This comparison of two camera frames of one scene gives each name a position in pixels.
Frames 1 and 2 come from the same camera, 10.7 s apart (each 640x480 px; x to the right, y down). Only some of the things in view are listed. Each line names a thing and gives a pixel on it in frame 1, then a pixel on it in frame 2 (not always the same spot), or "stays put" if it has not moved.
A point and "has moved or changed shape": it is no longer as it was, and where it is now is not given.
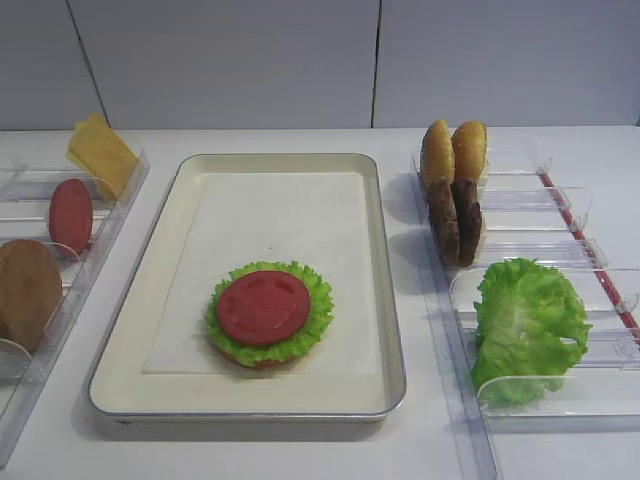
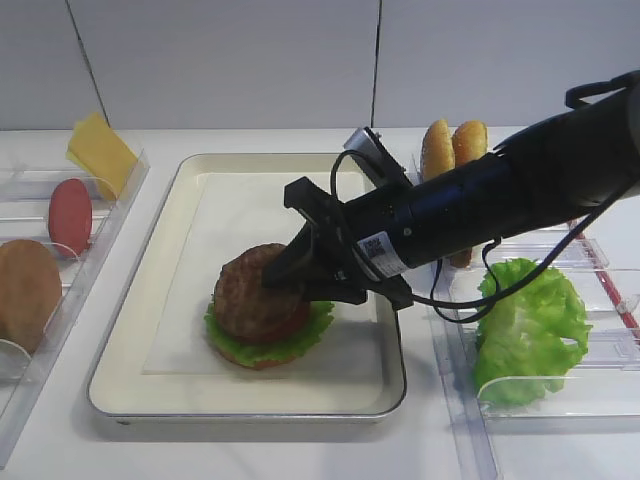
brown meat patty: (443, 212) has moved or changed shape
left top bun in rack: (437, 156) stays put
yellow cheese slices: (98, 150) stays put
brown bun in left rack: (31, 292) stays put
